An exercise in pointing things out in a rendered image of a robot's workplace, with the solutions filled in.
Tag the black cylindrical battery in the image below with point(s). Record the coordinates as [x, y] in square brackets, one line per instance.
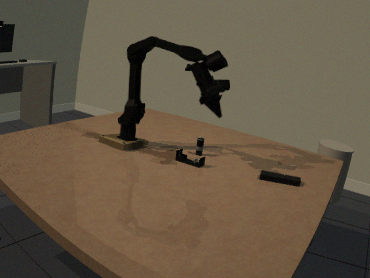
[199, 147]

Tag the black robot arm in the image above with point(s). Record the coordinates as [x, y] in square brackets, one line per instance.
[136, 54]

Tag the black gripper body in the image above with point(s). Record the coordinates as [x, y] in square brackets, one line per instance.
[207, 90]

